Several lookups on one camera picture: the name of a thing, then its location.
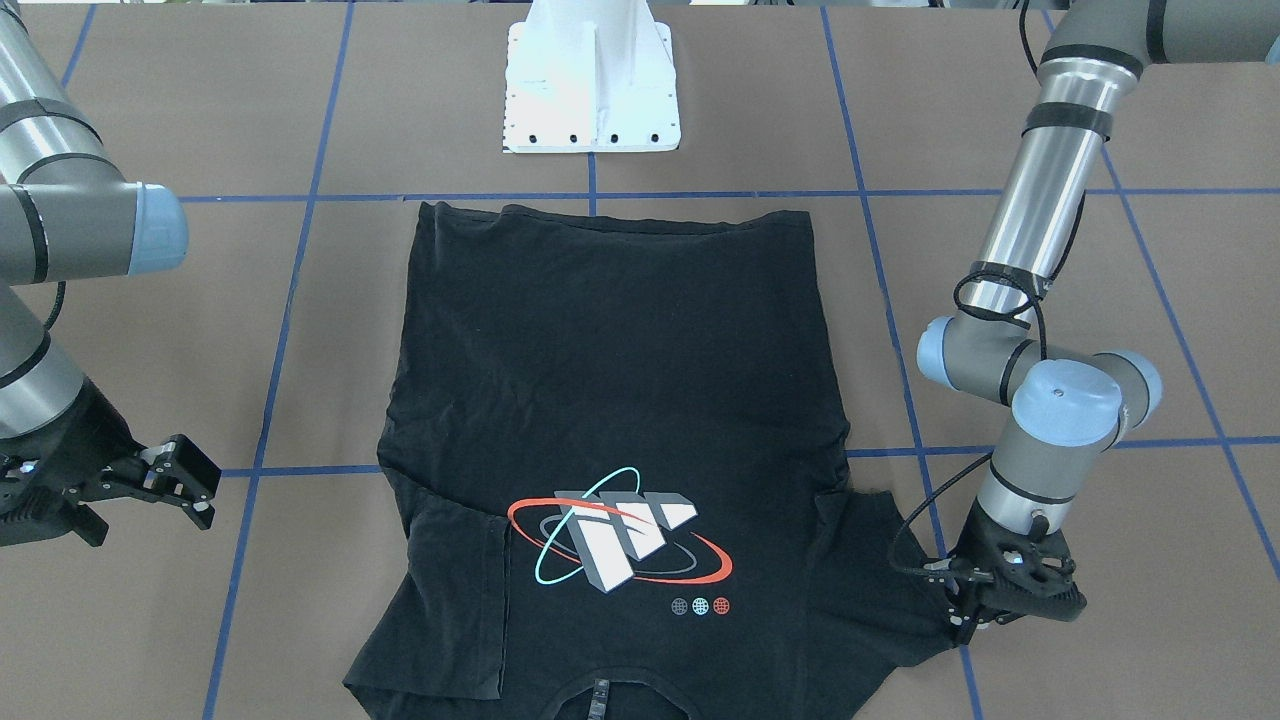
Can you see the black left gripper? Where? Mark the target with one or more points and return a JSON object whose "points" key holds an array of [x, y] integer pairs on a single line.
{"points": [[974, 549]]}

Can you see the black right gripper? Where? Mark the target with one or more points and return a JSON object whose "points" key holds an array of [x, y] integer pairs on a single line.
{"points": [[88, 432]]}

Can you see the black graphic t-shirt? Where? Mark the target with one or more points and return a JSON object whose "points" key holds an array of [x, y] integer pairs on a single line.
{"points": [[618, 454]]}

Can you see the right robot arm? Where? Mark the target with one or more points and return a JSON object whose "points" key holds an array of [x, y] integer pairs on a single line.
{"points": [[68, 213]]}

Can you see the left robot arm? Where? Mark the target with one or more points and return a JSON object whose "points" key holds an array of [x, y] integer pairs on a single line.
{"points": [[1066, 408]]}

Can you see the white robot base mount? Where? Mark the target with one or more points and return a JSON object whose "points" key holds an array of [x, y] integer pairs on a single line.
{"points": [[590, 76]]}

